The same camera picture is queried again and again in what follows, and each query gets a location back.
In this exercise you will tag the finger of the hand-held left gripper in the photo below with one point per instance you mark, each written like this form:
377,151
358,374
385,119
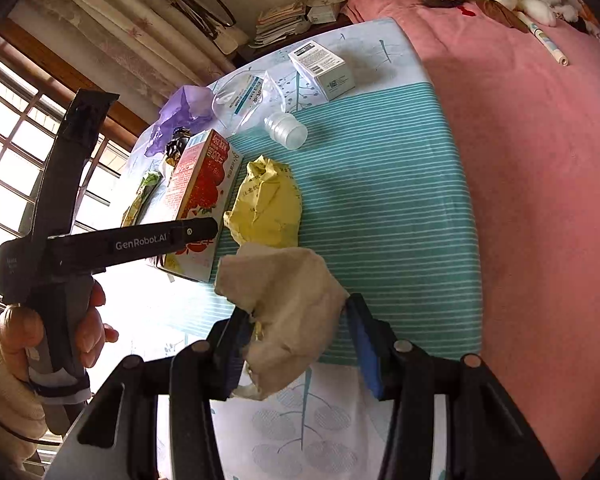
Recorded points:
200,230

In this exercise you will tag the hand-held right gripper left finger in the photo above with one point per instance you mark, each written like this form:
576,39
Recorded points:
230,360

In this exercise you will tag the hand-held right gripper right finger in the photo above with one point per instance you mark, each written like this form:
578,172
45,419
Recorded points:
367,355

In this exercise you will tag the pink drink carton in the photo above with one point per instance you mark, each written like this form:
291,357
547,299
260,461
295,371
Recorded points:
200,185

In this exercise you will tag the white paper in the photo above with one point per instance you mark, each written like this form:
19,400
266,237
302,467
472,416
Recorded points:
285,305

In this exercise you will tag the clear plastic bag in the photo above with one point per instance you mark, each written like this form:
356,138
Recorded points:
245,97

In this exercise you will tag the white cardboard box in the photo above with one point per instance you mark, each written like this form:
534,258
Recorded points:
325,70

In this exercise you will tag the person's left hand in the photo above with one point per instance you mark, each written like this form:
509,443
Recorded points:
92,320

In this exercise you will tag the green yellow snack packet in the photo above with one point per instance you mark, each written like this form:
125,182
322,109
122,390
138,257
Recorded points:
140,200

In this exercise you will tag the crumpled yellow paper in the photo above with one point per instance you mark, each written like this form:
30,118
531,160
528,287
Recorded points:
267,205

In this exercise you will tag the crumpled dark gold wrapper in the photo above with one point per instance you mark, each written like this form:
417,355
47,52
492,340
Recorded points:
177,142

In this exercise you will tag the grid window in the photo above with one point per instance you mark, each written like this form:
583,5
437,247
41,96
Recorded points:
10,160

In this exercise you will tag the purple plastic bag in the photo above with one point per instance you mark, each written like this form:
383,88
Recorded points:
180,115

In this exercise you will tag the leaf print tablecloth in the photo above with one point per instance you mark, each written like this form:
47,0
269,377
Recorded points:
380,210

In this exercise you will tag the cream floral curtain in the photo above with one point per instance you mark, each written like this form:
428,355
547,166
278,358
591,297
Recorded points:
120,35

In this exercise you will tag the stack of books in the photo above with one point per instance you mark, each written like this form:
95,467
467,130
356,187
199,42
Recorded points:
280,22

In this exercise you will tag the pink bed sheet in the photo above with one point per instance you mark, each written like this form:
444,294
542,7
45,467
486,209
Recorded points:
530,185

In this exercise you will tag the small white boxes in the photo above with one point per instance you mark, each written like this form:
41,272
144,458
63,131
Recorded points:
325,7

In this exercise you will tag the rolled white paper tube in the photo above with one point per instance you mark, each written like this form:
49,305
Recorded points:
547,40

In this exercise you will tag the brown fabric leaf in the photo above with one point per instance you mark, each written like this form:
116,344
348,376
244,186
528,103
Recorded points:
500,14

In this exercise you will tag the white plush toy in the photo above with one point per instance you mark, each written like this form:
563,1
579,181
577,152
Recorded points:
545,0

